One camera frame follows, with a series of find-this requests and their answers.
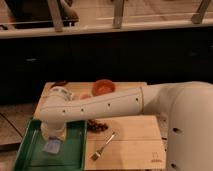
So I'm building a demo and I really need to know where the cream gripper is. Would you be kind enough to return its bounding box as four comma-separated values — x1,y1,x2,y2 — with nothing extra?
41,122,67,140

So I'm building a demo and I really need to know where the blue sponge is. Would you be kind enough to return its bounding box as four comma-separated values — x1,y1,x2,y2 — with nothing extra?
43,138,61,154

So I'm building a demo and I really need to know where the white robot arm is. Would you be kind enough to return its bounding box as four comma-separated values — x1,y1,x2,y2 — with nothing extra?
38,82,213,171

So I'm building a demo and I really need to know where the green plastic tray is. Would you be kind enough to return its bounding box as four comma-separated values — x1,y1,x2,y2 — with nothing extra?
12,120,87,171

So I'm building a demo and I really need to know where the brown dried fruit pile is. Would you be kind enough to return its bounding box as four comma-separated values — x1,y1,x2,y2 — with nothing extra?
87,120,108,133

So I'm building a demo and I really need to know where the white cup with orange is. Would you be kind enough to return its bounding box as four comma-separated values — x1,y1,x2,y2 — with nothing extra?
79,94,93,100

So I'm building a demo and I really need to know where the dark red sausage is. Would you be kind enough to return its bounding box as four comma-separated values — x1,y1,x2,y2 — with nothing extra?
51,81,68,88

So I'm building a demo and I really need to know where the silver fork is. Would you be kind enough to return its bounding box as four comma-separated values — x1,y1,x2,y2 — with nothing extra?
90,132,116,161

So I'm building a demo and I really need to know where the orange bowl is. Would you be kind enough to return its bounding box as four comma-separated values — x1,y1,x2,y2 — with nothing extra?
92,79,115,96

